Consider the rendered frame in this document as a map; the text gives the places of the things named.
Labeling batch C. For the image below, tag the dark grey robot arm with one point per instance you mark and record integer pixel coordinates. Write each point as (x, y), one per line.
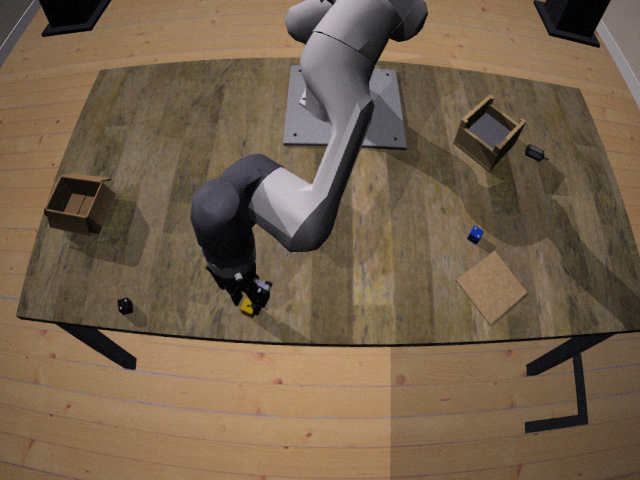
(336, 64)

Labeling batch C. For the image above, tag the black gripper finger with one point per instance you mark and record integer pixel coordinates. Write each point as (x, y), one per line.
(253, 293)
(235, 293)

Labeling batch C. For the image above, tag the tan flat mat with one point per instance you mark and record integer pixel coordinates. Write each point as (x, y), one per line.
(492, 287)

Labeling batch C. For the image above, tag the brown wooden open-top crate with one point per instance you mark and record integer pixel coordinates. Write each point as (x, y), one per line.
(492, 126)

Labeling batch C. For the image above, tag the black die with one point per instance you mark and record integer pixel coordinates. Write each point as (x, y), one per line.
(125, 306)

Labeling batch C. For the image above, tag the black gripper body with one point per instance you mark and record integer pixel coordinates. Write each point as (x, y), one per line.
(248, 279)

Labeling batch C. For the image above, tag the yellow die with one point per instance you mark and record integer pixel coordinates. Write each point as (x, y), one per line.
(246, 309)

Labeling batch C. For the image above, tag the open brown cardboard box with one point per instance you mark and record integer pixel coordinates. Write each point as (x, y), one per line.
(73, 194)

